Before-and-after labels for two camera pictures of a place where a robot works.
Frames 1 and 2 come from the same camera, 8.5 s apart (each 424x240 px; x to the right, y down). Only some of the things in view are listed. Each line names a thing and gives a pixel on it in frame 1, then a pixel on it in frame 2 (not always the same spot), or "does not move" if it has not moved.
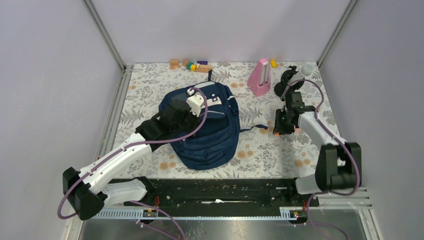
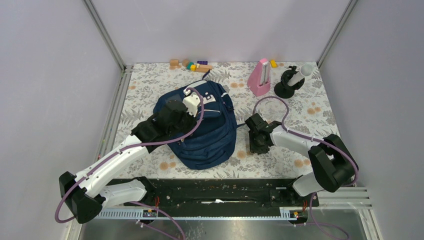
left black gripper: [196, 123] does not move
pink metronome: [259, 81] does not move
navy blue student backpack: [214, 141] does not move
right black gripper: [278, 128] to [255, 149]
